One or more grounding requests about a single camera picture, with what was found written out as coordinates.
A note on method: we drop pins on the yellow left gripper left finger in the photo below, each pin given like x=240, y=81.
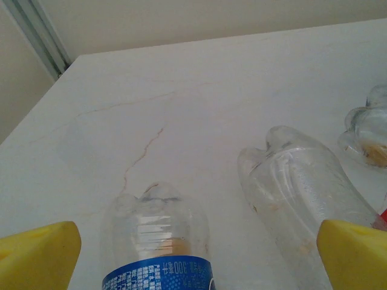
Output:
x=36, y=259

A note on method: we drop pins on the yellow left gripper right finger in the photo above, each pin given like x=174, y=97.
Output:
x=356, y=259

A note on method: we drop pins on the clear bottle with red label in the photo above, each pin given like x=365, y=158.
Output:
x=296, y=187
x=366, y=133

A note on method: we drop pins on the aluminium frame post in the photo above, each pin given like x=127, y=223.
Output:
x=39, y=33

